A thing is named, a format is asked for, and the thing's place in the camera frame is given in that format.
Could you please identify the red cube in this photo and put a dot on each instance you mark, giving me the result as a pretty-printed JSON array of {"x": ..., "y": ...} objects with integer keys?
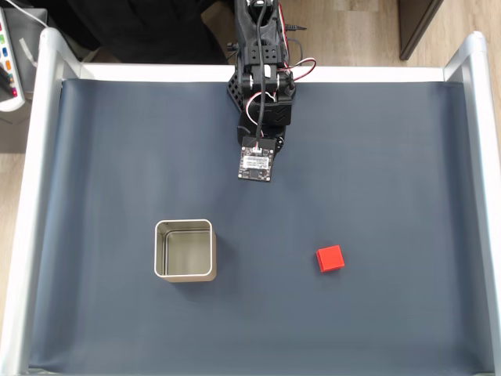
[{"x": 330, "y": 258}]

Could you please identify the square beige tin container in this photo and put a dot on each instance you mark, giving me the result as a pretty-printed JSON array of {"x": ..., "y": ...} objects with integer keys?
[{"x": 184, "y": 250}]

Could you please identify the dark blue mat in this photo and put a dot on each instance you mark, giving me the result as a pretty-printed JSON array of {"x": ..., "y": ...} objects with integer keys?
[{"x": 352, "y": 176}]

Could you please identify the dark brown cabinet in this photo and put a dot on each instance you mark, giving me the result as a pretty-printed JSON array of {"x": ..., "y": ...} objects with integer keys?
[{"x": 419, "y": 23}]

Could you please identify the large black bulky object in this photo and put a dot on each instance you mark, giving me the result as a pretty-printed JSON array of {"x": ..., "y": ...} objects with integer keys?
[{"x": 137, "y": 27}]

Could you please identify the grey carpet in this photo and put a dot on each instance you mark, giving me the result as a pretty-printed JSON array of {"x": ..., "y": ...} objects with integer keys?
[{"x": 33, "y": 23}]

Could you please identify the white power strip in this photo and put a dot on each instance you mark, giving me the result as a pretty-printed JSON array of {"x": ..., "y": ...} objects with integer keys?
[{"x": 9, "y": 78}]

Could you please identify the bare camera circuit board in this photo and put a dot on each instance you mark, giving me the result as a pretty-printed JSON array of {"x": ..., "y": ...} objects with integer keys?
[{"x": 254, "y": 164}]

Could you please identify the silver white cart frame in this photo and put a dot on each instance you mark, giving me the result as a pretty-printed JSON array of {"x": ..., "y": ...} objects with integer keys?
[{"x": 39, "y": 156}]

